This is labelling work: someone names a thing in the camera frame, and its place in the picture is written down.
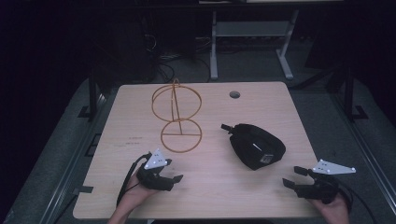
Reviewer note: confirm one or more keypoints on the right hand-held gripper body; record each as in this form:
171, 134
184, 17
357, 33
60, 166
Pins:
323, 186

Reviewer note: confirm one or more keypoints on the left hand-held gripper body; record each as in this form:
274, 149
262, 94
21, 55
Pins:
154, 174

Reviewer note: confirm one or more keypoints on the black pouch bag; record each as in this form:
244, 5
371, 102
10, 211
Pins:
258, 146

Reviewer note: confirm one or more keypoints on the person's left hand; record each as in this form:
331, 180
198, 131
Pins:
138, 191

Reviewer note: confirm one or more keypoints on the person's right hand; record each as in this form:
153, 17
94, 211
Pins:
334, 210

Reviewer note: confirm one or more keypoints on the grey table grommet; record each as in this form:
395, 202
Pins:
234, 94

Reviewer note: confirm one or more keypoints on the grey metal stand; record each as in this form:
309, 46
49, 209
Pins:
252, 29

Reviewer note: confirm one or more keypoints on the black metal post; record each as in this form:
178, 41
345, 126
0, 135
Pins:
92, 93
349, 93

